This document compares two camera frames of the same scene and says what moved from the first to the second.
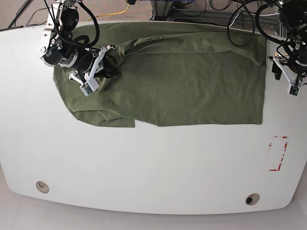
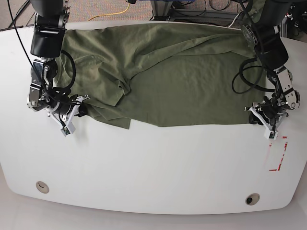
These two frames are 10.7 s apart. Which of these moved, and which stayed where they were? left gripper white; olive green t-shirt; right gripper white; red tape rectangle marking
Moved: right gripper white; left gripper white
Stayed: red tape rectangle marking; olive green t-shirt
